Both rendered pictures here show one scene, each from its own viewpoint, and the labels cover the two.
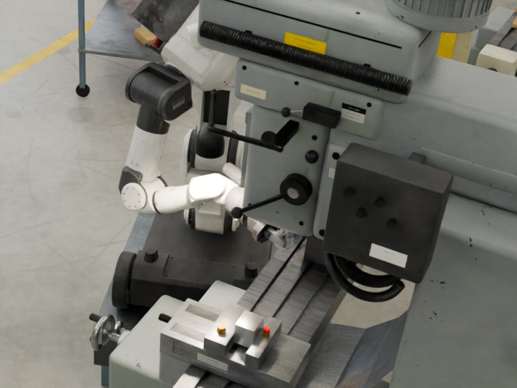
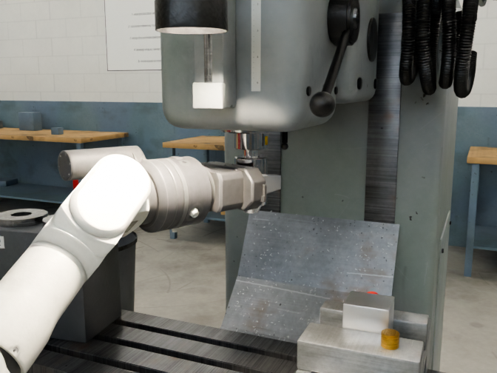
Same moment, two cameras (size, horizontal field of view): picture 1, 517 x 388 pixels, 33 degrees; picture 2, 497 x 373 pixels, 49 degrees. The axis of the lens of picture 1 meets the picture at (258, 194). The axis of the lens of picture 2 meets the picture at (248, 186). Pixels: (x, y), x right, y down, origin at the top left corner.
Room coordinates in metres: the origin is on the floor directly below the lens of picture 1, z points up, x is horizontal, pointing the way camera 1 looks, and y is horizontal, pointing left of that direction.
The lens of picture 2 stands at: (1.73, 0.68, 1.37)
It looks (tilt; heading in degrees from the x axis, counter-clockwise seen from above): 10 degrees down; 272
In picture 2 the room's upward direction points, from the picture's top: straight up
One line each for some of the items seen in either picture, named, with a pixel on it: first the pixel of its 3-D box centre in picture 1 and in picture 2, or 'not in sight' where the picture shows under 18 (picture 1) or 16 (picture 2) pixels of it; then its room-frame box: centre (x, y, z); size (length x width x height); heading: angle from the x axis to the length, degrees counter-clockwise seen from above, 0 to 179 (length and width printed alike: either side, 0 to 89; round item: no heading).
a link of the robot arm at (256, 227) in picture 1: (259, 217); (200, 190); (1.82, -0.01, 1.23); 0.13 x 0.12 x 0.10; 136
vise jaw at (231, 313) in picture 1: (227, 328); (359, 354); (1.62, 0.04, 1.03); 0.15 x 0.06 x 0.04; 160
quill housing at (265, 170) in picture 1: (298, 155); (253, 7); (1.76, -0.08, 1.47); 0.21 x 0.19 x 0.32; 159
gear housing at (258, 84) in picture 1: (325, 78); not in sight; (1.74, -0.12, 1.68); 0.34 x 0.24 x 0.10; 69
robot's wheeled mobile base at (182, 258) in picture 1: (211, 229); not in sight; (2.60, 0.16, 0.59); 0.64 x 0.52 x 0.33; 177
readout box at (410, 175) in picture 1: (384, 214); not in sight; (1.34, -0.24, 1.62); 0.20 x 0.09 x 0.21; 69
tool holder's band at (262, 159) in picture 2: not in sight; (251, 159); (1.76, -0.08, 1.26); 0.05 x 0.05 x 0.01
